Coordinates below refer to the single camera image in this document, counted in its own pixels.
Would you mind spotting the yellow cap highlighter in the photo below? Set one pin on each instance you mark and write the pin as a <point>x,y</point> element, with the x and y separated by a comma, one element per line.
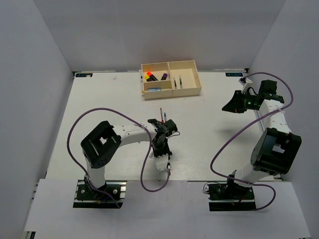
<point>148,79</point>

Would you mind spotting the blue clear highlighter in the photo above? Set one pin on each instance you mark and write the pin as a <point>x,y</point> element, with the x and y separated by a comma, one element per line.
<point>153,90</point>

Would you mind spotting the orange cap highlighter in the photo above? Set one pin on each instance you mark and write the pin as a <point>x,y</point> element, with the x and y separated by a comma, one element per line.
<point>151,75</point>

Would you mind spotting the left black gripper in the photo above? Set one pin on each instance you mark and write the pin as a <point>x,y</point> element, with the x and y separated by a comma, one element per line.
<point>167,151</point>

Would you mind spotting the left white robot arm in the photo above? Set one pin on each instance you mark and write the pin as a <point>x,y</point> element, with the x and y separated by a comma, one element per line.
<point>100,145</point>

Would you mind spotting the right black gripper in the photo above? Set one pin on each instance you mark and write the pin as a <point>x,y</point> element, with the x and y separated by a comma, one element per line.
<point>234,105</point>

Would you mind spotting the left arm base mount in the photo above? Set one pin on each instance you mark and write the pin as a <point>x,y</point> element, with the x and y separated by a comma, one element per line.
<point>86,198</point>

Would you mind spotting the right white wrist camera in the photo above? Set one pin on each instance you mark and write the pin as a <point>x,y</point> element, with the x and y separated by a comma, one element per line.
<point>246,83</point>

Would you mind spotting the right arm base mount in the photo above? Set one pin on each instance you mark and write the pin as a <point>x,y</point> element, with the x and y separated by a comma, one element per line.
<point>221,199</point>

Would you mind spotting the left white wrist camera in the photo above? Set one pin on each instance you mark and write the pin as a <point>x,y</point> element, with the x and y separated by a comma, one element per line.
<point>162,162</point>

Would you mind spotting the wooden compartment box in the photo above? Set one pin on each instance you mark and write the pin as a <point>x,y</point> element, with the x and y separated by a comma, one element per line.
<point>186,68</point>

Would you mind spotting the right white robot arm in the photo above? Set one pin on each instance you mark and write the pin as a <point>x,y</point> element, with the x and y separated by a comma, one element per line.
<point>275,151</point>

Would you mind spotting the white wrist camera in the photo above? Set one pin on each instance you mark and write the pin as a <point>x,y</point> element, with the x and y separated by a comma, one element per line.
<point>246,83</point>
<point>162,162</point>

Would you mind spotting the green clear pen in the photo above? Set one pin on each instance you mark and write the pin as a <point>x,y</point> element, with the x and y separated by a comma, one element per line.
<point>180,82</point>

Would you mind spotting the red pen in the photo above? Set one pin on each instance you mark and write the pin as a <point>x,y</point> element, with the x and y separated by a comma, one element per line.
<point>161,115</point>

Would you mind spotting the table logo sticker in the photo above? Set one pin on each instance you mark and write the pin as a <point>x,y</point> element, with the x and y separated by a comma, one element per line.
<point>233,74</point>
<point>83,75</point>

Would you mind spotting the right table logo sticker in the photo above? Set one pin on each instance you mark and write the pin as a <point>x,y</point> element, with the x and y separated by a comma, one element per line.
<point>233,74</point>

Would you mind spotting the purple cap highlighter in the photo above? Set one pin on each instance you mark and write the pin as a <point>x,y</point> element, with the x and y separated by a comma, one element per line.
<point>164,76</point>

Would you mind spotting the black clear pen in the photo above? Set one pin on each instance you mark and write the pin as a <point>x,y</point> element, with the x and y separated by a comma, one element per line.
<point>175,84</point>

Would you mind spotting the left table logo sticker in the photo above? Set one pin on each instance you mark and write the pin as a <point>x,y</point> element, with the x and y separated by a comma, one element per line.
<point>83,75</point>

